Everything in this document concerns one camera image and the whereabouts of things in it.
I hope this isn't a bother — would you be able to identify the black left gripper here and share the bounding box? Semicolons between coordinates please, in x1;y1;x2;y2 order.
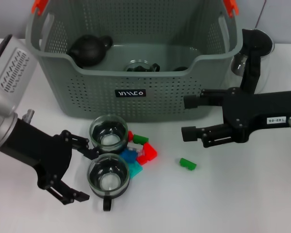
0;117;101;206

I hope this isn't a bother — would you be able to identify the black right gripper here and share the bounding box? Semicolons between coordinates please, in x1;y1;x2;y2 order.
181;86;291;149

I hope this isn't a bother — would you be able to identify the glass cup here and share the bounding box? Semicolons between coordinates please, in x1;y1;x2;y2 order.
123;60;161;73

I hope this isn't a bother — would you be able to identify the green building block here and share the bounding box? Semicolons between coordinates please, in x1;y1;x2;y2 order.
132;133;149;144
178;157;197;171

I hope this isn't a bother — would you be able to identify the grey-green perforated storage basket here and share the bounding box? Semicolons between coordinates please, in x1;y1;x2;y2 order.
25;0;242;122

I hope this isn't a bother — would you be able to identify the blue building block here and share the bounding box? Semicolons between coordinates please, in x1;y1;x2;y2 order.
118;148;139;164

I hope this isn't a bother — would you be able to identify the teal building block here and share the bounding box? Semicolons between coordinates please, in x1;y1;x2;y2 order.
128;161;144;180

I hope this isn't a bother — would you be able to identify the large red building block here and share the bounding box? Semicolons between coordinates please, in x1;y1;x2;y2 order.
136;142;159;165

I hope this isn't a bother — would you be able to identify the black ceramic teapot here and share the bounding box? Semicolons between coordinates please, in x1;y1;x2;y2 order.
67;34;114;69

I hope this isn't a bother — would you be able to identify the glass pitcher black handle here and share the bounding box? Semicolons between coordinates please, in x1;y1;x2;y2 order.
223;28;275;95

